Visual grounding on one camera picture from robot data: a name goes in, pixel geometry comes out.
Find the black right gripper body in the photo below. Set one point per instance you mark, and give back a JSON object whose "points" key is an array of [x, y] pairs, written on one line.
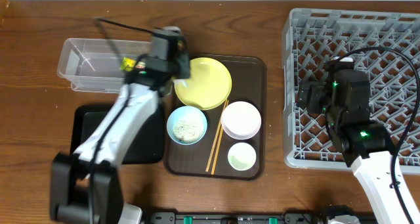
{"points": [[319, 102]]}

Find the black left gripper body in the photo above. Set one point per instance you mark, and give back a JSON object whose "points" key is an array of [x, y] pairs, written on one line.
{"points": [[181, 65]]}

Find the yellow snack wrapper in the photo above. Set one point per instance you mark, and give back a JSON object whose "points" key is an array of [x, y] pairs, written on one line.
{"points": [[128, 64]]}

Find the light blue bowl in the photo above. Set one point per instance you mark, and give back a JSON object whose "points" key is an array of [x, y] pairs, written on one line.
{"points": [[186, 125]]}

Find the white bowl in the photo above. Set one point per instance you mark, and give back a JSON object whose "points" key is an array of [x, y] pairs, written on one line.
{"points": [[241, 120]]}

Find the small pale green cup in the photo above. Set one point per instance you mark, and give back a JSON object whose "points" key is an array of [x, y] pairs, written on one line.
{"points": [[242, 156]]}

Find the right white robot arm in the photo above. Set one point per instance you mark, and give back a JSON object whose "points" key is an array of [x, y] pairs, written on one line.
{"points": [[366, 145]]}

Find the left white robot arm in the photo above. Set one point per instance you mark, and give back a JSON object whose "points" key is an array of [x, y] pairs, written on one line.
{"points": [[85, 185]]}

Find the grey dishwasher rack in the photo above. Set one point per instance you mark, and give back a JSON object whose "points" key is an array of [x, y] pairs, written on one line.
{"points": [[384, 45]]}

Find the black waste tray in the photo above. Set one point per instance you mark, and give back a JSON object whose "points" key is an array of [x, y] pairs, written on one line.
{"points": [[148, 145]]}

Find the yellow plate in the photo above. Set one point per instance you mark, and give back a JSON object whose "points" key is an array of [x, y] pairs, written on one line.
{"points": [[208, 86]]}

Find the wooden chopstick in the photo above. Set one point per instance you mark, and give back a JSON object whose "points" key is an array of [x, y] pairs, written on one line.
{"points": [[218, 145], [215, 139]]}

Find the clear plastic bin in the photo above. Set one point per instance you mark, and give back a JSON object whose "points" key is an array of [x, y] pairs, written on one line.
{"points": [[91, 65]]}

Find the dark brown serving tray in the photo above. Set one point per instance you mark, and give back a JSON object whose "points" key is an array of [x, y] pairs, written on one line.
{"points": [[249, 84]]}

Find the black rail at table edge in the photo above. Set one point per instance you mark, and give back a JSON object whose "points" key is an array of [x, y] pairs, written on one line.
{"points": [[224, 218]]}

